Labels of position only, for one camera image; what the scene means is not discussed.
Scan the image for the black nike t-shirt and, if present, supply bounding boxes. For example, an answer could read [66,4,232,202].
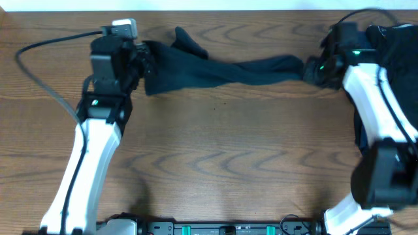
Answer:
[144,27,304,96]

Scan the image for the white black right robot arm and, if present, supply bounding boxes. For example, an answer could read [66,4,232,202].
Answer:
[303,49,417,234]

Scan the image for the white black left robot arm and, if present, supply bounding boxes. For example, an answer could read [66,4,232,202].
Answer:
[14,31,150,235]

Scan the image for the black garment pile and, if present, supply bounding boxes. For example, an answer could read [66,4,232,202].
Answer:
[358,24,417,127]

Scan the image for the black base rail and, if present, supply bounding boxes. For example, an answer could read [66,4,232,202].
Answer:
[140,220,392,235]

